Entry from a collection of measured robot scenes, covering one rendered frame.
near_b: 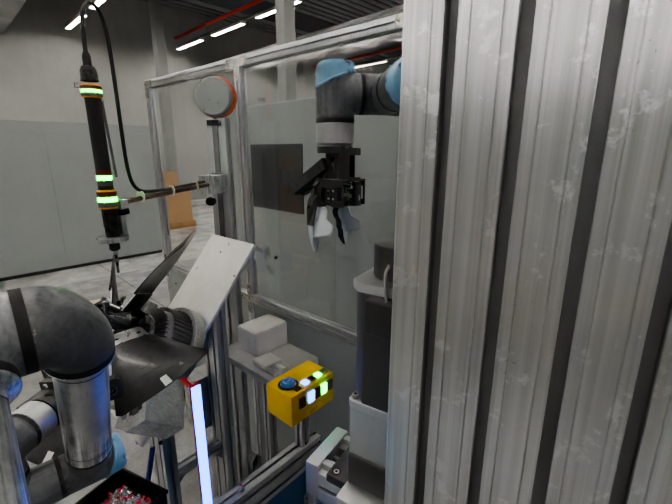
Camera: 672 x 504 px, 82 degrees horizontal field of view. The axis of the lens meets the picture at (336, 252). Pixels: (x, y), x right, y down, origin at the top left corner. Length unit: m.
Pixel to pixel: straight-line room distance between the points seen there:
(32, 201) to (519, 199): 6.50
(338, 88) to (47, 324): 0.58
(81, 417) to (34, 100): 12.81
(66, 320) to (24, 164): 6.00
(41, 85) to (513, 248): 13.39
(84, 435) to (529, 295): 0.73
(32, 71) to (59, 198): 7.24
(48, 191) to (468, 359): 6.49
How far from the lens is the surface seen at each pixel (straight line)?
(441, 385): 0.34
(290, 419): 1.08
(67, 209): 6.70
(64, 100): 13.57
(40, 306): 0.62
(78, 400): 0.76
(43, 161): 6.63
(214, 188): 1.60
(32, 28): 13.75
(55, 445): 1.28
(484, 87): 0.29
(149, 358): 1.09
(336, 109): 0.76
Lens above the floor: 1.67
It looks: 15 degrees down
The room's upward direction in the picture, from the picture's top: straight up
